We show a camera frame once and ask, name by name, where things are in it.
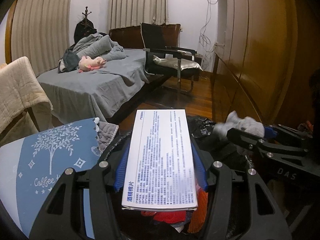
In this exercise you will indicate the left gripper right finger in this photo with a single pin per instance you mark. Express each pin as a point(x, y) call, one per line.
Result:
point(237, 198)

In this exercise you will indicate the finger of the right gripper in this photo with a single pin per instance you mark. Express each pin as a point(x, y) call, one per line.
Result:
point(287, 135)
point(267, 148)

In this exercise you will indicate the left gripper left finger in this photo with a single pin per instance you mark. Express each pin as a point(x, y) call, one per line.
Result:
point(62, 214)

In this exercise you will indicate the grey sock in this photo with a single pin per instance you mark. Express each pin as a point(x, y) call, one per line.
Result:
point(247, 124)

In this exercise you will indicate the orange knitted cloth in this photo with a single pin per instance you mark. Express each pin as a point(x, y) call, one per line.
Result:
point(199, 216)

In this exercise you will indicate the white printed paper box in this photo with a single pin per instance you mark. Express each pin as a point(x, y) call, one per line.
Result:
point(160, 172)

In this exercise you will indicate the red glove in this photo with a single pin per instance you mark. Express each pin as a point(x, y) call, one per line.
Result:
point(167, 217)

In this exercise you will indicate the black-lined trash bin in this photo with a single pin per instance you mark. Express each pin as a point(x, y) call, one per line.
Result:
point(135, 226)

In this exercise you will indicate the blue tree-print table cover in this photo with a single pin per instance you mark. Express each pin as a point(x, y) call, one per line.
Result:
point(31, 166)

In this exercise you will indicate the grey quilted pad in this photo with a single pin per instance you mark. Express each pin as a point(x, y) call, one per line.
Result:
point(106, 132)

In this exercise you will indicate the silver chair cushion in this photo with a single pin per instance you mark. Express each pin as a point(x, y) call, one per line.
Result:
point(173, 63)

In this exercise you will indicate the black office chair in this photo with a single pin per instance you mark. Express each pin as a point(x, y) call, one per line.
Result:
point(154, 44)

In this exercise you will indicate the grey bed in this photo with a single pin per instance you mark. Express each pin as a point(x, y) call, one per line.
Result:
point(99, 93)

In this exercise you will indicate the beige striped blanket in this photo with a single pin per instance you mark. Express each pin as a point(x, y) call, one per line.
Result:
point(25, 107)

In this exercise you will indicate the pink plush toy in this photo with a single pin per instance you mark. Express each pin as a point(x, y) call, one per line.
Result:
point(87, 64)

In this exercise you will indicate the dark wooden headboard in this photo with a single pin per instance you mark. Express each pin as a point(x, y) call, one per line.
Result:
point(130, 37)

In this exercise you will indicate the grey duvet pile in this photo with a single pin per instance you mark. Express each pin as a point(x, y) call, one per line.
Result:
point(95, 47)

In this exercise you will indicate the right beige curtain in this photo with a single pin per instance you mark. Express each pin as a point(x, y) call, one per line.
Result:
point(130, 13)

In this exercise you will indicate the beige curtain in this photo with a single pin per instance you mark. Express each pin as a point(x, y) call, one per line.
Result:
point(130, 13)
point(40, 31)

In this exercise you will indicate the wooden coat rack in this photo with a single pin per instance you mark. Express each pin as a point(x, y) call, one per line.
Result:
point(84, 28)

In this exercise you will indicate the left beige curtain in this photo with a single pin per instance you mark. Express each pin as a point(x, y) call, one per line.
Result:
point(40, 31)

